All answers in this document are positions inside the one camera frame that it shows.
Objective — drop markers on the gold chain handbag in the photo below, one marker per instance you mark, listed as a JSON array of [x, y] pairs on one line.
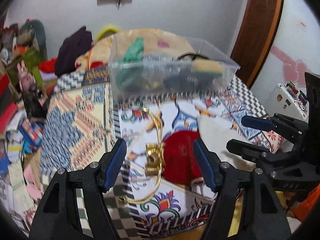
[[155, 160]]

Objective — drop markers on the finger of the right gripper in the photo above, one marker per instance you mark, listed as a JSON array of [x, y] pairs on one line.
[[260, 123], [248, 152]]

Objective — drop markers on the pink rabbit plush toy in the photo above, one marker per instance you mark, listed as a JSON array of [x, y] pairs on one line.
[[26, 80]]

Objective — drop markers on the green cardboard box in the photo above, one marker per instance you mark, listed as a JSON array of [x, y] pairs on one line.
[[31, 59]]

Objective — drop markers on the orange sleeve forearm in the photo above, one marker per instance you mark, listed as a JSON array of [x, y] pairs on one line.
[[302, 211]]

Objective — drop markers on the green grey plush dinosaur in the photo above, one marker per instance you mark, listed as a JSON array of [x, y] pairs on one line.
[[33, 33]]

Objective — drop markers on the clear plastic storage box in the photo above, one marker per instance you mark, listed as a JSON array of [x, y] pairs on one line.
[[160, 76]]

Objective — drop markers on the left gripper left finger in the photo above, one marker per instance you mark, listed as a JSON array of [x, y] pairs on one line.
[[110, 164]]

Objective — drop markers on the green knitted pouch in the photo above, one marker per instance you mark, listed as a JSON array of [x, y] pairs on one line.
[[133, 54]]

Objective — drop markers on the yellow black item in box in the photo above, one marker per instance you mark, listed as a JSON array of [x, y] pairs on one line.
[[202, 68]]

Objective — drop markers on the patterned patchwork bed cover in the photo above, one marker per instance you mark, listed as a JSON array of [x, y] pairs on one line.
[[83, 123]]

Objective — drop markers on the red velvet pouch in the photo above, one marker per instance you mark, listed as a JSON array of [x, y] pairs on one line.
[[180, 164]]

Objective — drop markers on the white sticker suitcase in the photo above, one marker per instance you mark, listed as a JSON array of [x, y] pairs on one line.
[[287, 100]]

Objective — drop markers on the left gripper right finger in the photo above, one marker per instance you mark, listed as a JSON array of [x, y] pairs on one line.
[[209, 165]]

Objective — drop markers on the orange floral blanket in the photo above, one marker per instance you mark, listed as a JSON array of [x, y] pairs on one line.
[[113, 47]]

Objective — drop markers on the dark purple backpack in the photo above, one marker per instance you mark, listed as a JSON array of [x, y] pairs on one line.
[[74, 46]]

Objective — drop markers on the brown wooden door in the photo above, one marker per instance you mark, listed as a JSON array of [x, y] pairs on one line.
[[255, 38]]

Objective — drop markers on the yellow curved pillow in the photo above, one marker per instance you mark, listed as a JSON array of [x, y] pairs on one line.
[[106, 31]]

